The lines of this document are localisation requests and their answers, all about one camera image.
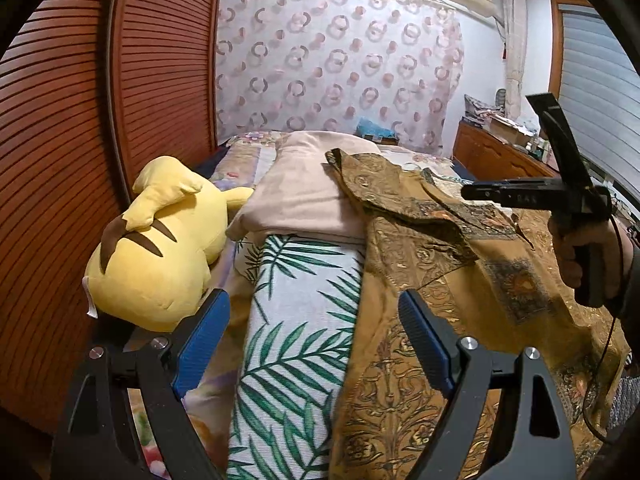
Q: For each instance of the brown patterned garment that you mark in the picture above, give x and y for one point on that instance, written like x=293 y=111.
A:
x=400 y=410

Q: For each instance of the beige pillow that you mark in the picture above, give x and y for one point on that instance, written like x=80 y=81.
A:
x=300 y=195

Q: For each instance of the grey knitted cloth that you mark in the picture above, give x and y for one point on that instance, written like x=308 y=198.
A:
x=625 y=402

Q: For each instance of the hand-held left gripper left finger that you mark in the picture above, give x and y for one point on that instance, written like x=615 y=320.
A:
x=200 y=345

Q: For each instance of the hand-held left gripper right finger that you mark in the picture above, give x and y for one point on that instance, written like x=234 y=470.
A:
x=421 y=341

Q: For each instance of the wooden louvred wardrobe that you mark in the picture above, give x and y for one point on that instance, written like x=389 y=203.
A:
x=75 y=160

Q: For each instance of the blue cloth bundle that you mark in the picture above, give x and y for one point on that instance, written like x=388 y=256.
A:
x=375 y=129

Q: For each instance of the cardboard box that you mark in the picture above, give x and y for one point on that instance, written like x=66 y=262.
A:
x=512 y=131

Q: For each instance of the wooden cabinet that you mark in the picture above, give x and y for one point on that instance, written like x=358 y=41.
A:
x=490 y=152

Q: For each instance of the circle print curtain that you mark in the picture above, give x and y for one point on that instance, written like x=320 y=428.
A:
x=325 y=60

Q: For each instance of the person's right hand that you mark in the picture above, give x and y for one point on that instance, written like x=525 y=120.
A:
x=567 y=255

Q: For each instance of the white wrapped pipe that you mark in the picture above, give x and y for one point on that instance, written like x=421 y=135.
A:
x=512 y=60

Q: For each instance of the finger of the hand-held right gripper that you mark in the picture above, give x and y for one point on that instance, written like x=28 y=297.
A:
x=505 y=193

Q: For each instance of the floral bed sheet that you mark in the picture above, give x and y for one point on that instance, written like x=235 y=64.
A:
x=235 y=160

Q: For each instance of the yellow plush toy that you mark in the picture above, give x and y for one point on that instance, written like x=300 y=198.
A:
x=160 y=260

